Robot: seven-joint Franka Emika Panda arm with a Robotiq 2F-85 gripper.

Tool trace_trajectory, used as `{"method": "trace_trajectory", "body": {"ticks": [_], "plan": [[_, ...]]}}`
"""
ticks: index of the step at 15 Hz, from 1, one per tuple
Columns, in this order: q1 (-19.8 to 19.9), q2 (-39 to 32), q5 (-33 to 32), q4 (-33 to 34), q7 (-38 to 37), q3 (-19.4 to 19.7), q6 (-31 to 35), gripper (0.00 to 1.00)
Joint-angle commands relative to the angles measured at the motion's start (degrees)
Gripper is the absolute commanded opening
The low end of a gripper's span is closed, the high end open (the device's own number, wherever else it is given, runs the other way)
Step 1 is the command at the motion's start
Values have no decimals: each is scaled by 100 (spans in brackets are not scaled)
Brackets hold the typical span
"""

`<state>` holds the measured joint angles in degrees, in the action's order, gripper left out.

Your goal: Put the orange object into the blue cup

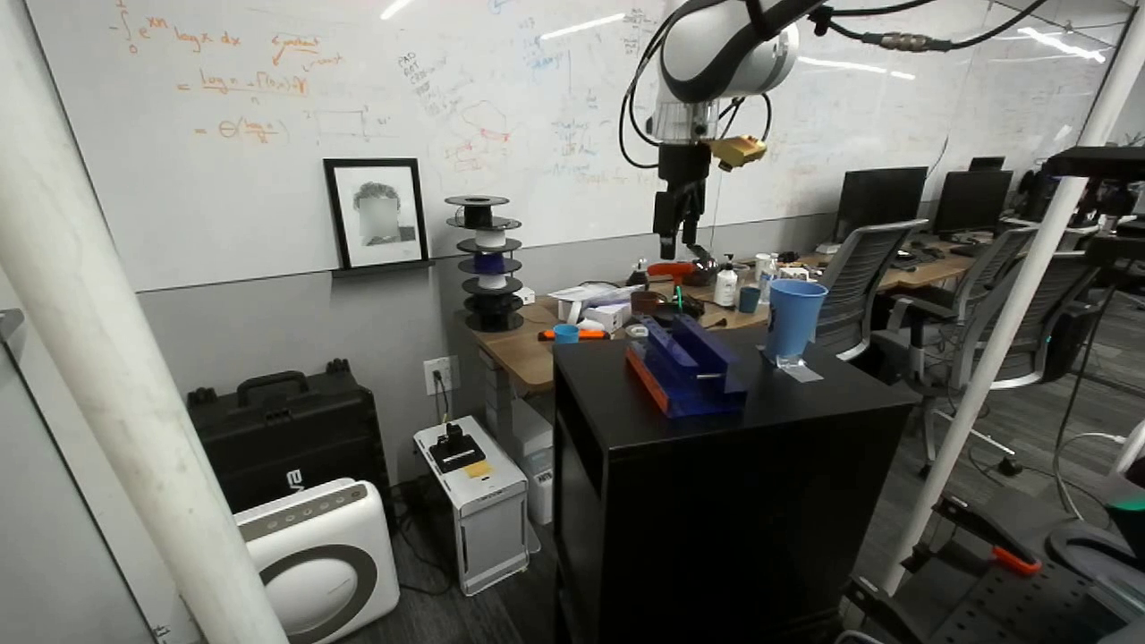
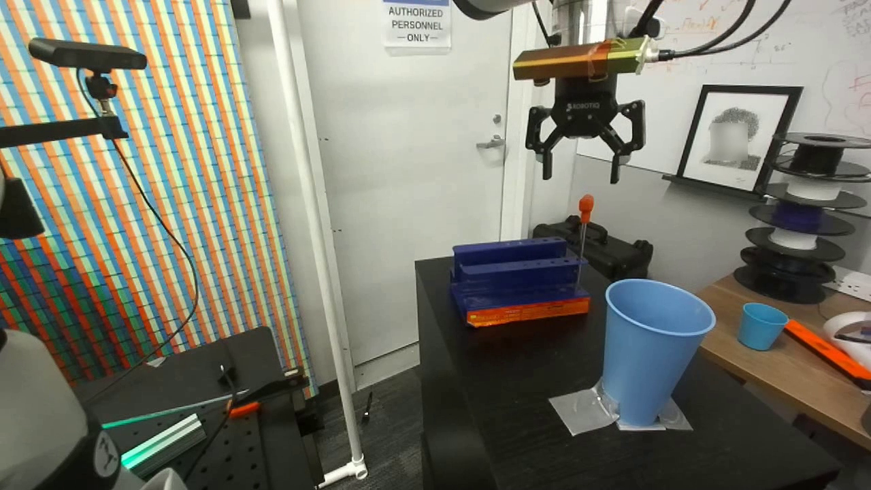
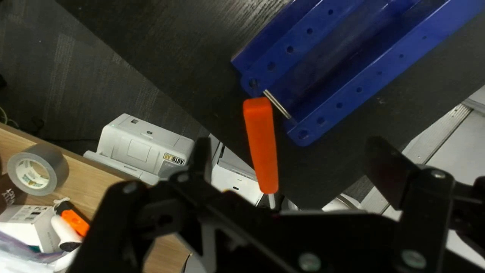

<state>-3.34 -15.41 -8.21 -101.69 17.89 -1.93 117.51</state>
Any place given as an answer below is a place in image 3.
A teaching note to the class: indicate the white cardboard box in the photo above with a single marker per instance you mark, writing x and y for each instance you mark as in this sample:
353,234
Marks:
26,223

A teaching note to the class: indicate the orange oblong object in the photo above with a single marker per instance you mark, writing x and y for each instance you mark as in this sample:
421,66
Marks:
261,148

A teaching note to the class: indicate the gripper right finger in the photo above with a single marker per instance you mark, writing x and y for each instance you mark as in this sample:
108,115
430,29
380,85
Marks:
424,212

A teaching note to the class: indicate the grey duct tape roll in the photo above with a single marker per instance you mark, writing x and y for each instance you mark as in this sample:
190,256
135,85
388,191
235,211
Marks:
45,163

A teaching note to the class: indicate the wooden table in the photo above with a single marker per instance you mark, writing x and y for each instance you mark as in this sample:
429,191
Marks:
91,182

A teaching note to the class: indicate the white box device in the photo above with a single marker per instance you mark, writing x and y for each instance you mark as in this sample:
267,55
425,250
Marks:
235,178

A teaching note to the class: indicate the blue perforated metal frame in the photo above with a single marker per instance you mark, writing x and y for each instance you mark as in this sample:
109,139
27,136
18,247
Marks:
303,45

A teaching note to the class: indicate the white tube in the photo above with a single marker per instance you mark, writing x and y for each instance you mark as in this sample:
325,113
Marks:
65,233

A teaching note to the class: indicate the clear plastic bag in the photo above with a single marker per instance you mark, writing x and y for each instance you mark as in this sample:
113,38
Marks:
22,259

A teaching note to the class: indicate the silver metal rod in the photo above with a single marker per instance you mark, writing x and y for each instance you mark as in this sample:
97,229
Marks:
277,104

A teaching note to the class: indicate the white printer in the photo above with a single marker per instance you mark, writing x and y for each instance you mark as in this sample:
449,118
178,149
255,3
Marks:
140,148

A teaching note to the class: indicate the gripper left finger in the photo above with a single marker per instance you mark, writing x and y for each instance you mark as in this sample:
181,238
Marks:
125,227

